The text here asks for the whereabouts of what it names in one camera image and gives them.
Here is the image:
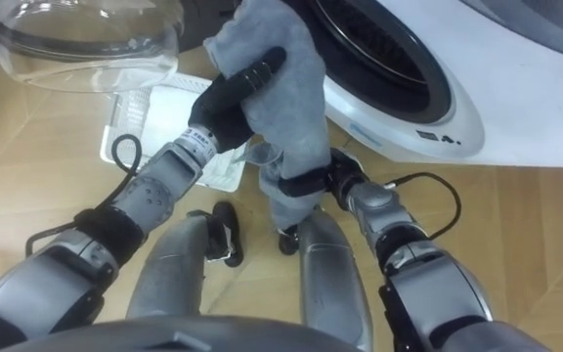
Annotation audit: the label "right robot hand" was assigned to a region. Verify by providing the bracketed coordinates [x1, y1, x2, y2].
[278, 148, 369, 202]

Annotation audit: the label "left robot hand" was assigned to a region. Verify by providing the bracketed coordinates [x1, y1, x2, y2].
[187, 46, 288, 154]

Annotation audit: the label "grey cloth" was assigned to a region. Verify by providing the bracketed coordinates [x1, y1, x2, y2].
[203, 0, 333, 232]

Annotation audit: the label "white laundry basket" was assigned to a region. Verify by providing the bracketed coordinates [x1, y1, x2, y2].
[99, 72, 248, 194]

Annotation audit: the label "robot legs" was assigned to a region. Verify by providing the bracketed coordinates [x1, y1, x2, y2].
[125, 200, 374, 352]

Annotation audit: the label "open washing machine door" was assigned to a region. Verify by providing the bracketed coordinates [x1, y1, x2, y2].
[0, 0, 186, 95]

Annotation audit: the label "white washing machine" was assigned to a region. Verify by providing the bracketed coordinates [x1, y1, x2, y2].
[178, 0, 563, 170]

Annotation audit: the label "robot body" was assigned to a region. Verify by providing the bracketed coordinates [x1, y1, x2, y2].
[0, 315, 364, 352]

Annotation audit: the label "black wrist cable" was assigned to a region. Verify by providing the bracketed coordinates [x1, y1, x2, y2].
[383, 171, 462, 242]
[24, 133, 144, 259]

